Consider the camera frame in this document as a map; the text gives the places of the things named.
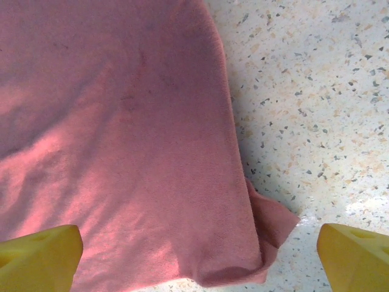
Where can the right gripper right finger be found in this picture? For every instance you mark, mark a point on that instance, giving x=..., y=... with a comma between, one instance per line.
x=358, y=264

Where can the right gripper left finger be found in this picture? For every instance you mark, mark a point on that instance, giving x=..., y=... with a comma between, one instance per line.
x=39, y=261

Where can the pink t-shirt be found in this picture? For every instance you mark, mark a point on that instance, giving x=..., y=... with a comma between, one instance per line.
x=121, y=121

